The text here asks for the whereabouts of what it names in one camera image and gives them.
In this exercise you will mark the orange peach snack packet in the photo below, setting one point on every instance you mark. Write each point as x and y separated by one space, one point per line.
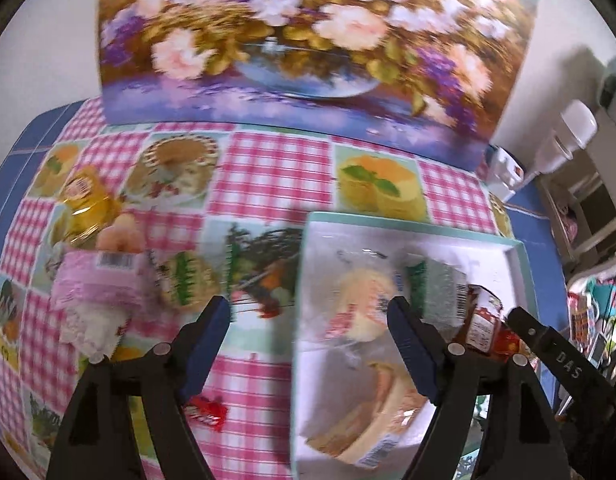
123 235

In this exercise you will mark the pink snack packet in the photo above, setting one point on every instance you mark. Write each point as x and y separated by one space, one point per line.
114 279

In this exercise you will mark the red white milk biscuit packet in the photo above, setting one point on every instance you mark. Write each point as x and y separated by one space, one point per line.
484 319

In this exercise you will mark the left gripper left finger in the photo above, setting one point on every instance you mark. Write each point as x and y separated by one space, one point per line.
96 438

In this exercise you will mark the round bun clear wrapper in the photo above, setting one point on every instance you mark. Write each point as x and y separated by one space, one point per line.
360 297

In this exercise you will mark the red peanut snack packet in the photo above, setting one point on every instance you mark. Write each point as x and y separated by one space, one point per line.
506 344

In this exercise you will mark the round cookie green wrapper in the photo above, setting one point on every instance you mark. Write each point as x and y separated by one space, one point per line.
187 282

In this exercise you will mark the teal round toy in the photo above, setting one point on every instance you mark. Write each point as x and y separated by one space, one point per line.
603 295

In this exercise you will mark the floral painting canvas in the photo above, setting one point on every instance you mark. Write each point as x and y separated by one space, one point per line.
429 77

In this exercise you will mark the cream text snack packet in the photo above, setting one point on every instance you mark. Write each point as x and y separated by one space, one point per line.
94 329

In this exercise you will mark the blue quilted cloth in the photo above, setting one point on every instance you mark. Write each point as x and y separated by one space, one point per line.
19 166

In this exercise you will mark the small red candy packet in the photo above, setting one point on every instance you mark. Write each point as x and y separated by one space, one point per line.
207 412

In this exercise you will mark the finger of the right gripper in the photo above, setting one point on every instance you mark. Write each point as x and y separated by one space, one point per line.
593 408

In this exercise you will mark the checkered food-print tablecloth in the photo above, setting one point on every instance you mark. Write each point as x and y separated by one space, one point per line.
217 209

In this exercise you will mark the pale green barcode packet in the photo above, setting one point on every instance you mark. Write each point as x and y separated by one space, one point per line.
438 293

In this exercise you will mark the yellow cake snack packet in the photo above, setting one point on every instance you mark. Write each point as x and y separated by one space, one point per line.
369 432

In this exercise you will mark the yellow jelly packet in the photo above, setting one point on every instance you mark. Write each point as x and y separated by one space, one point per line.
90 205

